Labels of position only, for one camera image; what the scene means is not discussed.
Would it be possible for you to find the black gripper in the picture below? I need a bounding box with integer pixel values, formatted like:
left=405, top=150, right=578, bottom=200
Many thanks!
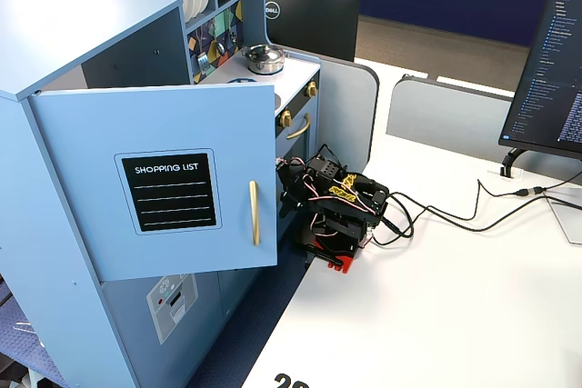
left=276, top=158, right=319, bottom=219

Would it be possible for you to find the blue cabinet door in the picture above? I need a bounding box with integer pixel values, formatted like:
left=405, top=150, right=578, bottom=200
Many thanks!
left=26, top=82, right=280, bottom=283

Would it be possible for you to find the red table clamp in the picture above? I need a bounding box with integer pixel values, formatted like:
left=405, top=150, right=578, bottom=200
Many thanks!
left=312, top=245, right=356, bottom=275

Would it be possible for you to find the black shopping list decal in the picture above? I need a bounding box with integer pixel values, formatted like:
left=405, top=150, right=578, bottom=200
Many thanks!
left=113, top=147, right=224, bottom=237

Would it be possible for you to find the gray rounded desk divider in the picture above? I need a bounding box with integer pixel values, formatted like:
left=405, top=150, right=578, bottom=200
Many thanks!
left=316, top=52, right=381, bottom=172

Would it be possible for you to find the silver toy pot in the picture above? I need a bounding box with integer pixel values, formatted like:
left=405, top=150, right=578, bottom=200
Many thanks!
left=240, top=43, right=288, bottom=76

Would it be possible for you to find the gray low desk divider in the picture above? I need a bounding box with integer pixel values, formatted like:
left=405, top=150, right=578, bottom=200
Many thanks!
left=386, top=75, right=516, bottom=167

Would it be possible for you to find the black Dell monitor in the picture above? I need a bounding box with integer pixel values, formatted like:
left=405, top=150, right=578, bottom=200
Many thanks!
left=264, top=0, right=362, bottom=64

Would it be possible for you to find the blue toy kitchen body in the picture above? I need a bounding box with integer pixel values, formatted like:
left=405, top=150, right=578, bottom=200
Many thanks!
left=0, top=0, right=325, bottom=388

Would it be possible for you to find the gray flat stand base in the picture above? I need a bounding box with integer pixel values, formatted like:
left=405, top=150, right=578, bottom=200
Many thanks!
left=547, top=195, right=582, bottom=245

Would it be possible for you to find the monitor with code screen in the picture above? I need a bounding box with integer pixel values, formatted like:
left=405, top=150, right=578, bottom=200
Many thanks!
left=497, top=0, right=582, bottom=155

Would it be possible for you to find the straight gold cabinet handle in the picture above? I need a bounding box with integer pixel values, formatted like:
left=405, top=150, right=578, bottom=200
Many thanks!
left=247, top=180, right=263, bottom=248

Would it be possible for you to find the curved gold door handle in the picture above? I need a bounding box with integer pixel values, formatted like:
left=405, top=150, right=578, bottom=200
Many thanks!
left=285, top=113, right=313, bottom=141

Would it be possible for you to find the black cable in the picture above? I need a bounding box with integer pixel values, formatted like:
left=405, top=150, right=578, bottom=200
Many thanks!
left=384, top=177, right=582, bottom=246

